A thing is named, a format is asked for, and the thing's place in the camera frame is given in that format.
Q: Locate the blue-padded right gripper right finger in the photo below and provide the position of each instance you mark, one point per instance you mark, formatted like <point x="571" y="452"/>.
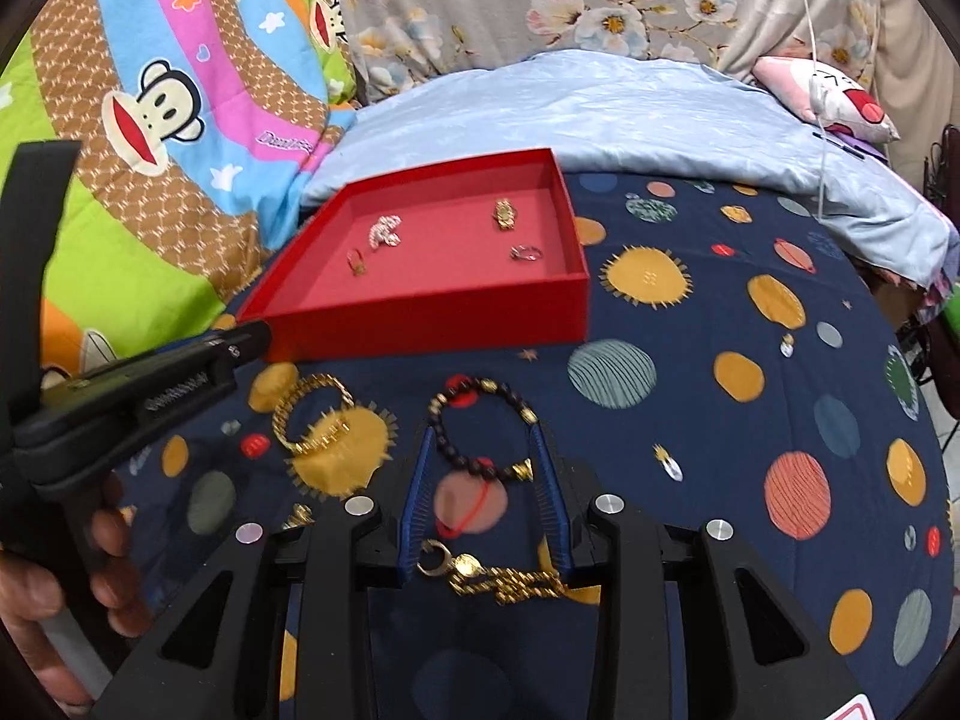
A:
<point x="551" y="504"/>

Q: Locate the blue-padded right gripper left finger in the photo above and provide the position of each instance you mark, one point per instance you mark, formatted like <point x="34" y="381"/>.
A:
<point x="415" y="515"/>

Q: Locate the gold pendant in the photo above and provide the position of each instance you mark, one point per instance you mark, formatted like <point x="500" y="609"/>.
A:
<point x="504" y="214"/>

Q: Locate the red jewelry box tray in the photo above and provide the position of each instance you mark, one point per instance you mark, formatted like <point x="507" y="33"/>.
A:
<point x="412" y="263"/>

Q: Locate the navy planet print cushion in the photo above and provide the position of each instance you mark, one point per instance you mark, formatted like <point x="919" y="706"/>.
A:
<point x="736" y="367"/>

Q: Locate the light blue pillow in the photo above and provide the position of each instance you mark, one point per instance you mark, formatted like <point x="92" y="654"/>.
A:
<point x="605" y="113"/>

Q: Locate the colourful monkey cartoon blanket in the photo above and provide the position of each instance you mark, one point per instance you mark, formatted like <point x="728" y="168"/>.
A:
<point x="199" y="124"/>

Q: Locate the green plush object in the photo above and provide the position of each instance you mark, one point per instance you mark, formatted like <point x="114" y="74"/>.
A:
<point x="949" y="316"/>

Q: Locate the pink white plush toy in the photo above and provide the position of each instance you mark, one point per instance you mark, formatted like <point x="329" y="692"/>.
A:
<point x="820" y="94"/>

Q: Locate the grey floral bedsheet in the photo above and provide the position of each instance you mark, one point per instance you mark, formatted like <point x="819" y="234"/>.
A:
<point x="398" y="44"/>

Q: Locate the beige curtain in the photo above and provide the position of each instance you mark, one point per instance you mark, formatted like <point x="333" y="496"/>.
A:
<point x="916" y="77"/>

